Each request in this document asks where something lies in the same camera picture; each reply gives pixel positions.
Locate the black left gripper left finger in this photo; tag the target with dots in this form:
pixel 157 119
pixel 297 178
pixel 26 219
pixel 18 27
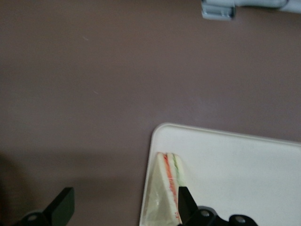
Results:
pixel 60 207

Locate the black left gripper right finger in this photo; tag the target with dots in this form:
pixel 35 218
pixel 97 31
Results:
pixel 188 207

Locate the triangular sandwich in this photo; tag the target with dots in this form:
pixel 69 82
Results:
pixel 165 188

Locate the beige rectangular tray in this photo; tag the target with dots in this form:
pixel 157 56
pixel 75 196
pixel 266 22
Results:
pixel 235 174

